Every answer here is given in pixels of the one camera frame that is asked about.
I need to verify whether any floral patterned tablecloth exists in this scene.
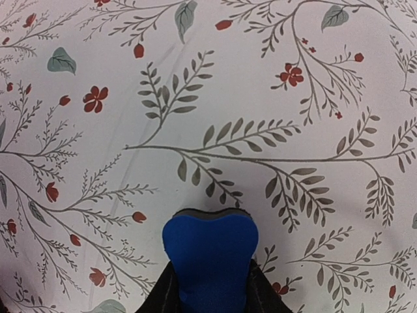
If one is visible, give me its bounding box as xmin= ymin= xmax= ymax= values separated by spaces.
xmin=1 ymin=1 xmax=416 ymax=312

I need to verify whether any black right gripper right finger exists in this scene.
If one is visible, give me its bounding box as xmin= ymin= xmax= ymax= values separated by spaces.
xmin=244 ymin=260 xmax=293 ymax=313

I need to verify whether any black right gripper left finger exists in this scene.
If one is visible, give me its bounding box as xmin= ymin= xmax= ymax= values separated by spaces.
xmin=136 ymin=262 xmax=182 ymax=313

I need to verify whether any blue whiteboard eraser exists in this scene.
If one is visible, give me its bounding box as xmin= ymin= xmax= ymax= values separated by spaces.
xmin=162 ymin=208 xmax=259 ymax=312

